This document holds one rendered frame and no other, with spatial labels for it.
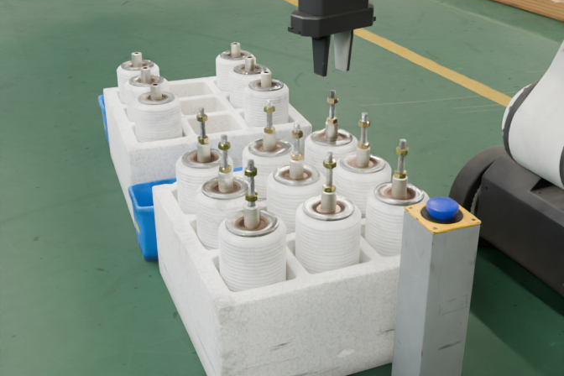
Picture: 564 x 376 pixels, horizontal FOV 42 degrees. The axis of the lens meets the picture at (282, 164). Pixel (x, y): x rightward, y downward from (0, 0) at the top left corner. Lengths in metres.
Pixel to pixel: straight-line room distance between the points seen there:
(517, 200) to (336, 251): 0.40
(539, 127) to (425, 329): 0.33
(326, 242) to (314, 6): 0.34
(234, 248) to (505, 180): 0.56
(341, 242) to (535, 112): 0.33
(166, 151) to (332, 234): 0.54
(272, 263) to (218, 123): 0.66
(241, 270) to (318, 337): 0.16
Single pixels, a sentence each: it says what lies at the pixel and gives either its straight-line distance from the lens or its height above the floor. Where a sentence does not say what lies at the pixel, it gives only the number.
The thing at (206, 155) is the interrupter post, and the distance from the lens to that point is 1.22.
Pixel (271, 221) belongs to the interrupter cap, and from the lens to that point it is 1.03.
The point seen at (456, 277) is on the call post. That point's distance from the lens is 0.97.
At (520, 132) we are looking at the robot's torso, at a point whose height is 0.36.
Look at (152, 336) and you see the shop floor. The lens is 1.25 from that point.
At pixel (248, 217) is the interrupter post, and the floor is 0.27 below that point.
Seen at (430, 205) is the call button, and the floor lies 0.33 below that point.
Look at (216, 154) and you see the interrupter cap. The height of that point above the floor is 0.25.
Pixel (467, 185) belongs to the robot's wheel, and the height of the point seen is 0.15.
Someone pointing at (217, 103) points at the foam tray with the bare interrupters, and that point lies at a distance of 1.73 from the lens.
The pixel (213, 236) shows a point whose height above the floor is 0.19.
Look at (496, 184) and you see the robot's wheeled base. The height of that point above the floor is 0.18.
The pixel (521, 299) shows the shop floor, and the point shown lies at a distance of 1.38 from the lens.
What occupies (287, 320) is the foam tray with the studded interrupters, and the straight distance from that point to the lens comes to 1.05.
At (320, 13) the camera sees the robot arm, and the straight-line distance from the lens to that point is 0.93.
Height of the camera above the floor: 0.76
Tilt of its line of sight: 25 degrees down
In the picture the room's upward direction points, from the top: straight up
